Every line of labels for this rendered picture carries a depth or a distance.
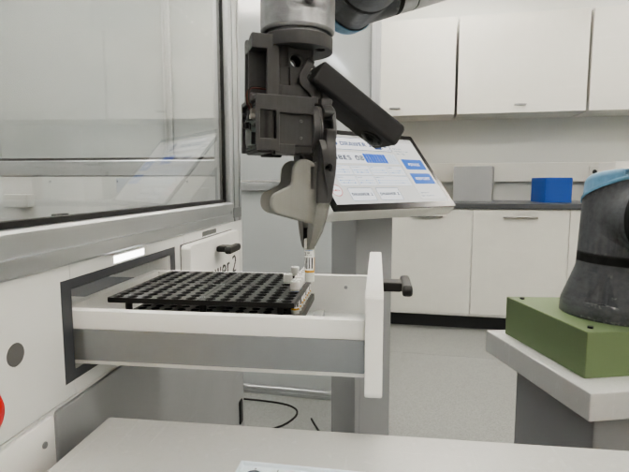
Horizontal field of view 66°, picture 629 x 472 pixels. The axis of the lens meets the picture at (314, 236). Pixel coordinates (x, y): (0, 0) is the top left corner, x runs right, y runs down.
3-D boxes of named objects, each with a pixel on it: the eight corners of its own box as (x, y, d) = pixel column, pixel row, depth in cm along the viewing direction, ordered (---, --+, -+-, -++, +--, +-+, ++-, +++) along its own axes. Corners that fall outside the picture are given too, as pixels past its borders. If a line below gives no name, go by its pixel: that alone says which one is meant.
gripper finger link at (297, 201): (266, 250, 50) (265, 159, 49) (320, 248, 52) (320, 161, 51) (273, 253, 47) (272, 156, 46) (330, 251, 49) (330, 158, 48)
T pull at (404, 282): (408, 285, 65) (408, 274, 65) (413, 298, 57) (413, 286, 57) (381, 284, 65) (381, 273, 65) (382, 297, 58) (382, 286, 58)
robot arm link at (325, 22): (320, 12, 53) (349, -17, 46) (319, 55, 54) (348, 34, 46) (253, 3, 51) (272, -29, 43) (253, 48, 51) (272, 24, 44)
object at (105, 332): (368, 313, 75) (369, 274, 75) (364, 378, 50) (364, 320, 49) (125, 304, 80) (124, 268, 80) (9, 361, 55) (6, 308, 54)
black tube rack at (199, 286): (314, 317, 72) (314, 273, 71) (294, 359, 55) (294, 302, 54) (171, 311, 75) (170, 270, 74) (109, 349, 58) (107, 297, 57)
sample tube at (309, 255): (305, 282, 51) (306, 239, 51) (302, 280, 52) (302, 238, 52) (316, 282, 52) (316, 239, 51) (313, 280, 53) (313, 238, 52)
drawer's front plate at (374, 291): (380, 319, 77) (381, 251, 76) (382, 401, 48) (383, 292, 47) (369, 319, 77) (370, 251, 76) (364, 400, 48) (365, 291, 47)
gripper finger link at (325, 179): (303, 203, 51) (303, 119, 50) (319, 203, 51) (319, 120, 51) (319, 202, 46) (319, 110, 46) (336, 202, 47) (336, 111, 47)
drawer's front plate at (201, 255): (239, 277, 112) (239, 229, 111) (192, 309, 83) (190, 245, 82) (232, 277, 112) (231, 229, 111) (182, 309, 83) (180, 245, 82)
